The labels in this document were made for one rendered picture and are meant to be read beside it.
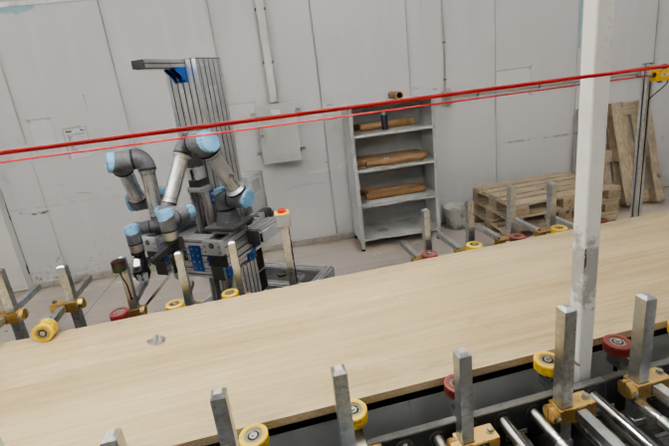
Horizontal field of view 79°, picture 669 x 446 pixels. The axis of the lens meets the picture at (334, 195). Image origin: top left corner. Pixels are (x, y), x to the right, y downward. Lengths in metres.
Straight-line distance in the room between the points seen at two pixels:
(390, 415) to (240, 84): 3.65
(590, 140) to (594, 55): 0.22
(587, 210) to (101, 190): 4.47
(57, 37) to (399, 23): 3.37
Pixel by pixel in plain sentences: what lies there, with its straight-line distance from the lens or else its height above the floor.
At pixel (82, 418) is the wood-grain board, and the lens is 1.61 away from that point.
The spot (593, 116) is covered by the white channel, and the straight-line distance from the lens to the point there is 1.27.
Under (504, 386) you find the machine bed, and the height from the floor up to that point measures 0.76.
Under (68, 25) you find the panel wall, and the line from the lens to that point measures 4.89.
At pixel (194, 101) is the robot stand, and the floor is 1.78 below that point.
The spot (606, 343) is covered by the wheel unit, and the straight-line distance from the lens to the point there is 1.62.
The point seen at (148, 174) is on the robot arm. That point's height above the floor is 1.42.
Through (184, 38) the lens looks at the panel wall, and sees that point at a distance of 4.58.
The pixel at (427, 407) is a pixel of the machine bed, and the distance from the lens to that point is 1.51.
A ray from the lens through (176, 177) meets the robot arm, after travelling 2.28.
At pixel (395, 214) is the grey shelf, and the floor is 0.21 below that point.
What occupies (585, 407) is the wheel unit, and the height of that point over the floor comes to 0.84.
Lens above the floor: 1.80
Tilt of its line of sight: 15 degrees down
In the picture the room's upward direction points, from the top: 7 degrees counter-clockwise
